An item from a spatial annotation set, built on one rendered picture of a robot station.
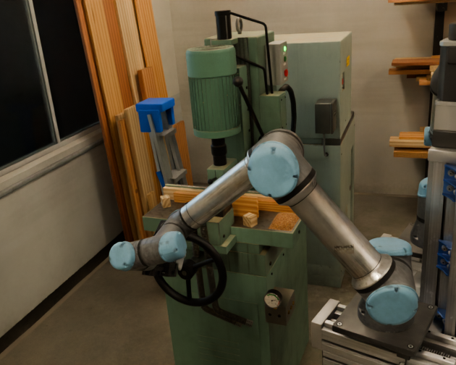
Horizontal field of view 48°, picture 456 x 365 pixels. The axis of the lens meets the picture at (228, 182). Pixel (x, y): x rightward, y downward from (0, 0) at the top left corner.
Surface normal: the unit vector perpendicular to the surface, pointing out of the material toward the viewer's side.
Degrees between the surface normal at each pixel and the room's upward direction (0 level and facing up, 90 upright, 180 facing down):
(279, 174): 84
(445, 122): 90
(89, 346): 0
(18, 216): 90
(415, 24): 90
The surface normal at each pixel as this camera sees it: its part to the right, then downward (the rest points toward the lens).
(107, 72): 0.93, 0.00
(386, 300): -0.14, 0.46
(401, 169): -0.33, 0.37
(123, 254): -0.37, -0.17
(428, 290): -0.57, 0.33
